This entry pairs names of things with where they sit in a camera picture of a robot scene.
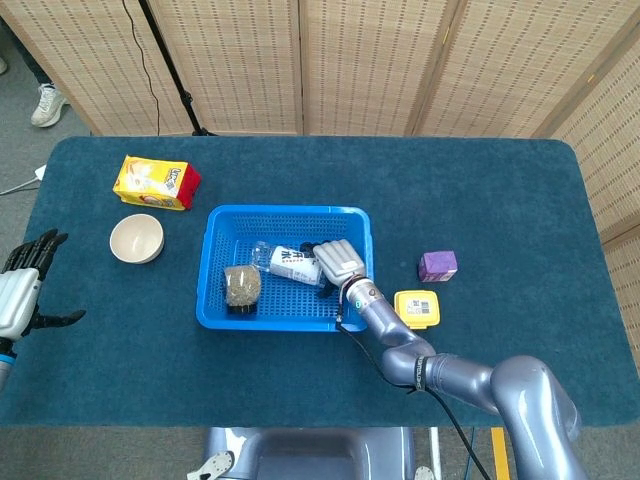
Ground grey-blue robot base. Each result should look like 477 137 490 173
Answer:
203 426 416 480

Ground yellow square container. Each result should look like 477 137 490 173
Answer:
393 289 441 331

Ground person leg dark trousers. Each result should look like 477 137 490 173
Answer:
12 24 54 87

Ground teal table mat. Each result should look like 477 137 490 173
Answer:
0 135 640 430

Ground yellow floor tape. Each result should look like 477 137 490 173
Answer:
490 427 512 479

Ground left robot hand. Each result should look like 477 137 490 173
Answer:
0 228 87 344

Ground blue plastic basket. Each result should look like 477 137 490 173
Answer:
194 203 376 334

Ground yellow snack bag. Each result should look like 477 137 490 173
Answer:
112 154 202 212

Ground black tripod stand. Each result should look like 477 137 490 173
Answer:
137 0 219 137

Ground blue floor cable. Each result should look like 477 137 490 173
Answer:
462 427 476 480

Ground clear water bottle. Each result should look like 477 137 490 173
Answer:
252 240 325 287

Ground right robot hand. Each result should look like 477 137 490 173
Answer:
299 238 369 299

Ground purple carton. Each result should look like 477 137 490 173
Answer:
417 250 459 284

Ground beige bowl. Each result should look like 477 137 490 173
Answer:
108 213 165 265

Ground thin black hanging cable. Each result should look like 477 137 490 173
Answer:
121 0 161 136

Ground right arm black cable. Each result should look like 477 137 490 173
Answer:
334 287 494 480

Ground white floor cable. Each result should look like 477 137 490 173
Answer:
0 177 39 196

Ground glass jar of herbs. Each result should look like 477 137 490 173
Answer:
223 264 264 317

